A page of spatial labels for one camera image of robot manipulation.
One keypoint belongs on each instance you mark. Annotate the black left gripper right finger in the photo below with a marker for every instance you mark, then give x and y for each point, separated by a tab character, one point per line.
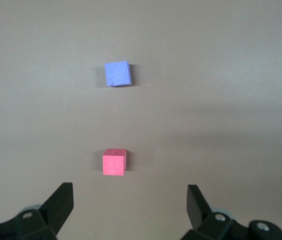
197	210

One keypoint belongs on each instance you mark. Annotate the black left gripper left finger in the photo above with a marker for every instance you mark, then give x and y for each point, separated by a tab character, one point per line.
58	205

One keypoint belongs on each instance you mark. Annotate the red foam block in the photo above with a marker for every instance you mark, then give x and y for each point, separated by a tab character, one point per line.
114	165

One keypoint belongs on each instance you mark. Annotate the brown table mat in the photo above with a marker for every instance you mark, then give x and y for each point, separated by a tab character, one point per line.
31	75

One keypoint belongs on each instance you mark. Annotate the purple foam block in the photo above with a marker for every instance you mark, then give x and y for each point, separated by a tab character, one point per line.
118	74

